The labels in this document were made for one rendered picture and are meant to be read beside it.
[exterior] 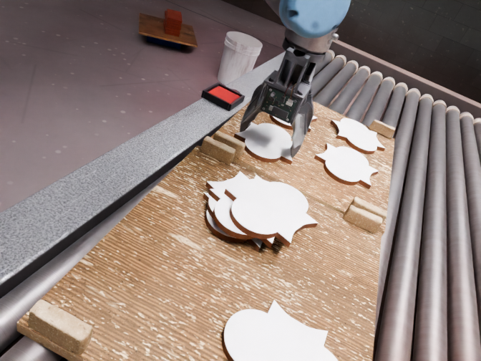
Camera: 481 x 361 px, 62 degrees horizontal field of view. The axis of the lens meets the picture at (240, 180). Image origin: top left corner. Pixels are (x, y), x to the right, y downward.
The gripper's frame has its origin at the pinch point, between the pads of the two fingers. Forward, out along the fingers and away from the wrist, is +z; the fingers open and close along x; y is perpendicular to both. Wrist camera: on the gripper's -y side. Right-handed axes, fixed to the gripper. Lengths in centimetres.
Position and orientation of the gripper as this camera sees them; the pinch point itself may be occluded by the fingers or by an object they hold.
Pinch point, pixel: (268, 140)
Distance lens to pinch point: 78.5
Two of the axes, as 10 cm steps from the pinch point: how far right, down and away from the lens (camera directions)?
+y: -3.6, 4.9, -7.9
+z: -2.9, 7.5, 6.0
